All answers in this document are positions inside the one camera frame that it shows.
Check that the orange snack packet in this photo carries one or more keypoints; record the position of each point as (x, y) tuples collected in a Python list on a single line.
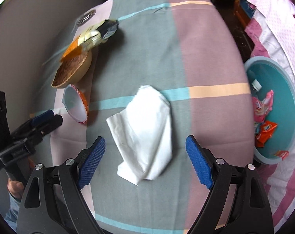
[(265, 132)]

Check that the person's left hand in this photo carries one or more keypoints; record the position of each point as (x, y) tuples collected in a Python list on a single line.
[(14, 189)]

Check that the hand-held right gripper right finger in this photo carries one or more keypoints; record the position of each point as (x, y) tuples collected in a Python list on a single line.
[(200, 160)]

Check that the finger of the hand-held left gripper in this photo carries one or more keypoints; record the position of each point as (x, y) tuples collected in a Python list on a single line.
[(42, 118), (53, 124)]

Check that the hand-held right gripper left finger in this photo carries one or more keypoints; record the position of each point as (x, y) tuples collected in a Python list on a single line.
[(92, 163)]

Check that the brown bowl shaped shell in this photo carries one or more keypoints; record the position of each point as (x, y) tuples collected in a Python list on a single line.
[(72, 70)]

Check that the clear plastic water bottle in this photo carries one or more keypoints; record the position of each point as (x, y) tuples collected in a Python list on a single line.
[(256, 85)]

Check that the white bed sheet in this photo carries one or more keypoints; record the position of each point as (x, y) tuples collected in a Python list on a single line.
[(274, 53)]

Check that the wooden bed frame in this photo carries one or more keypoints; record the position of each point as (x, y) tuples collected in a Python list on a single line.
[(241, 14)]

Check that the crumpled yellow black wrapper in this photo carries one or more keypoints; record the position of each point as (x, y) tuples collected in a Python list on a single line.
[(101, 31)]

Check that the person's left forearm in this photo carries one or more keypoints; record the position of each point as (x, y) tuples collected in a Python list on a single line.
[(13, 212)]

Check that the small orange packet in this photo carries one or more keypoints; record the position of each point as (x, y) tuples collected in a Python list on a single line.
[(281, 154)]

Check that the teal bin with grey rim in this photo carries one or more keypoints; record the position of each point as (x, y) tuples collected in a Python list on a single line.
[(279, 78)]

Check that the pink floral blanket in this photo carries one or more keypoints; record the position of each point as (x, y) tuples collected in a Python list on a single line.
[(279, 17)]

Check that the white tissue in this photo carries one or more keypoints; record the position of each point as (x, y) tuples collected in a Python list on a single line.
[(142, 126)]

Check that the pink snack wrapper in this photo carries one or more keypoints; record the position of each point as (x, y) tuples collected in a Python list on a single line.
[(262, 107)]

